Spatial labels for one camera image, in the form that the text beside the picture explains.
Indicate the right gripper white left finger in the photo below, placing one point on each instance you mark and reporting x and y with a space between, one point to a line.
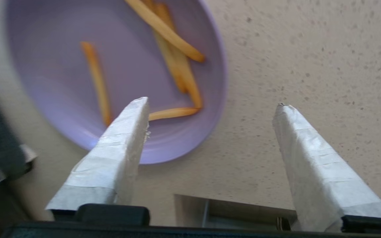
111 158

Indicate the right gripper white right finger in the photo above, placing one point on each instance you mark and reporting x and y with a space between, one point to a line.
316 172

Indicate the purple plate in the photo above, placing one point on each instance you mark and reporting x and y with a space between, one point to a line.
127 76

